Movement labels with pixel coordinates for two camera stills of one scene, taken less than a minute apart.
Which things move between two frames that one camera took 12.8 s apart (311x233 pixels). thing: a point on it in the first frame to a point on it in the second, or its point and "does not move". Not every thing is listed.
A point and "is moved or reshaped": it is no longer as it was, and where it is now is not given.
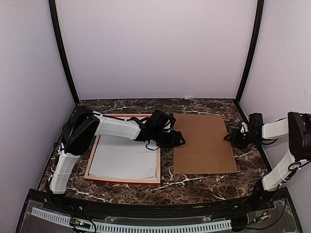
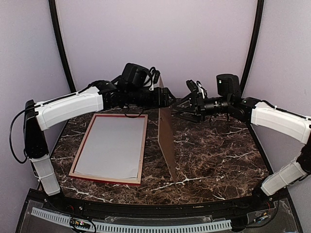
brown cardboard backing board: (205, 151) to (164, 136)
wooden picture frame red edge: (139, 180) is moved or reshaped
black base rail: (223, 208) does not move
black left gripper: (175, 141) to (162, 100)
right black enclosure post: (259, 15) does not move
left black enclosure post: (53, 10) does not move
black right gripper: (234, 136) to (196, 117)
